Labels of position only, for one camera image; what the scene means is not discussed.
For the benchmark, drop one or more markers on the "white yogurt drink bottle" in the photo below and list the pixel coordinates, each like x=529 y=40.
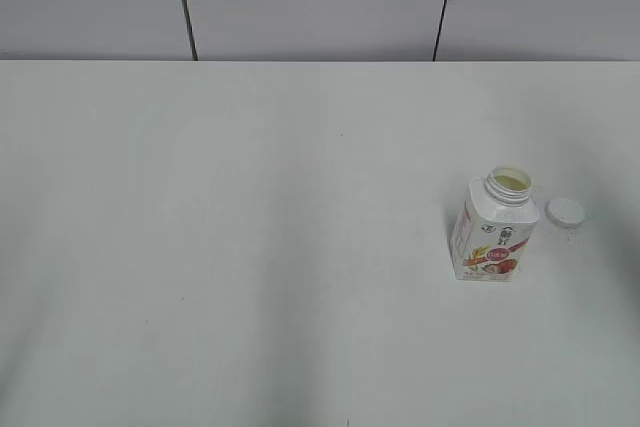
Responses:
x=494 y=226

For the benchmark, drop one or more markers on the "white screw cap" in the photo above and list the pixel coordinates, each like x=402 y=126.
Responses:
x=565 y=213

